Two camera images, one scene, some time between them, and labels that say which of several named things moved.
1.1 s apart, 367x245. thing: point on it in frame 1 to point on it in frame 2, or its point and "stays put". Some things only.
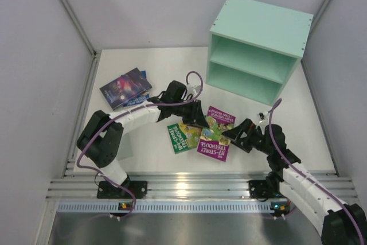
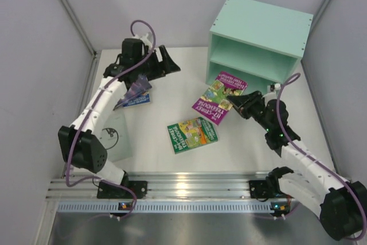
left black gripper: [194, 112] to [156, 65]
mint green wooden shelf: [254, 48] stays put
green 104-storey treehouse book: [183, 137] stays put
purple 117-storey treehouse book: [212, 143] to [214, 105]
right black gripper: [248, 136] to [252, 107]
